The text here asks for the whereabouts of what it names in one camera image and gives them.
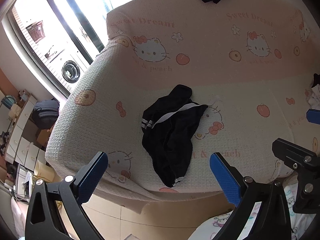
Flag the navy shorts white stripes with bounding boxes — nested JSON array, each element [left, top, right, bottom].
[[141, 85, 208, 188]]

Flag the white and dark clothes pile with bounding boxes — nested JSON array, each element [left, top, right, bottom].
[[308, 73, 320, 110]]

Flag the white drawer cabinet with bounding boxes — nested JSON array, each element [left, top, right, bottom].
[[4, 95, 45, 171]]

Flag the cardboard box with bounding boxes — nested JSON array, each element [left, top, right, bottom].
[[36, 127, 53, 147]]

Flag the pink cream Hello Kitty blanket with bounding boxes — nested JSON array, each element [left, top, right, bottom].
[[46, 0, 319, 211]]

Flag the dark blue backpack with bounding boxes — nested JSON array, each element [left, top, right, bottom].
[[32, 99, 60, 129]]

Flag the washing machine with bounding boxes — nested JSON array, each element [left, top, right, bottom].
[[61, 60, 80, 83]]

